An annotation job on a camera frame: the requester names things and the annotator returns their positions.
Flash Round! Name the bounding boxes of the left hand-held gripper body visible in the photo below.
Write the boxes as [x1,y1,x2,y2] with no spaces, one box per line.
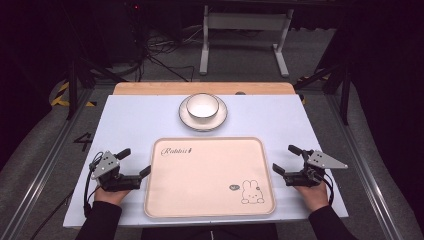
[89,150,143,193]

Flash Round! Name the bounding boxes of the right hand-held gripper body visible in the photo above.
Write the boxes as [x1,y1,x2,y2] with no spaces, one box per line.
[283,149,349,188]

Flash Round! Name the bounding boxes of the person's left hand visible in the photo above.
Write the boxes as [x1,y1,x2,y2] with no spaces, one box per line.
[93,187,133,207]

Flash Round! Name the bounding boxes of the person's right hand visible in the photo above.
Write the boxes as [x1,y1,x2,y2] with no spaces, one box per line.
[293,181,331,214]

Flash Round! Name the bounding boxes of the white table mat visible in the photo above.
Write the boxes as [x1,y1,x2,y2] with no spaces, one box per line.
[62,93,350,229]

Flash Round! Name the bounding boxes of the pink tray with rabbit print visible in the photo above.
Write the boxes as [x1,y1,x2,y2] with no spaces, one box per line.
[143,136,277,220]

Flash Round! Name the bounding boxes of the black tripod legs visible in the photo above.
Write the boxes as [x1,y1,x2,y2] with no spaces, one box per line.
[65,54,128,122]
[293,61,352,127]

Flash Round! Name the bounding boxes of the white plate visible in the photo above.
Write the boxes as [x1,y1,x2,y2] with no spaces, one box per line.
[178,94,229,132]

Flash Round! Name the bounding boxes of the wooden table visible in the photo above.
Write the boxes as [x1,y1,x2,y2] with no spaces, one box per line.
[112,81,297,97]

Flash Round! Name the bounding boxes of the white bowl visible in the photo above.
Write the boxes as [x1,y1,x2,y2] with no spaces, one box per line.
[185,92,221,121]

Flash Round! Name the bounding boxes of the white metal stand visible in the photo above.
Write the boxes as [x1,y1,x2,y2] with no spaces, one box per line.
[198,4,295,79]

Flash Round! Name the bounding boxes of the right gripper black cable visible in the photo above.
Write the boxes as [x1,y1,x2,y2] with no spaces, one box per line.
[321,172,336,206]

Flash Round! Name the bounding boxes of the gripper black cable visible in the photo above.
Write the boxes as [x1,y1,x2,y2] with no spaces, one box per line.
[321,172,336,206]
[82,151,105,218]

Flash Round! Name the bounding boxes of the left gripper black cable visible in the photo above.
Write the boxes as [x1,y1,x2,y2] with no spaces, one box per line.
[82,151,105,218]

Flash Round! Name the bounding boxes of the aluminium frame rail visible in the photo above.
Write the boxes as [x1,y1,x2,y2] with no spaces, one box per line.
[0,89,95,240]
[324,93,405,240]

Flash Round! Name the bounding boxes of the thin black floor cable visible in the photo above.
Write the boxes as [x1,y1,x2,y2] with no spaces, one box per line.
[29,189,75,240]

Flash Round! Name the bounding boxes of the bundle of floor cables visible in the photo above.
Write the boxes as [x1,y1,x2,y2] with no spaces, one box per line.
[138,24,204,83]

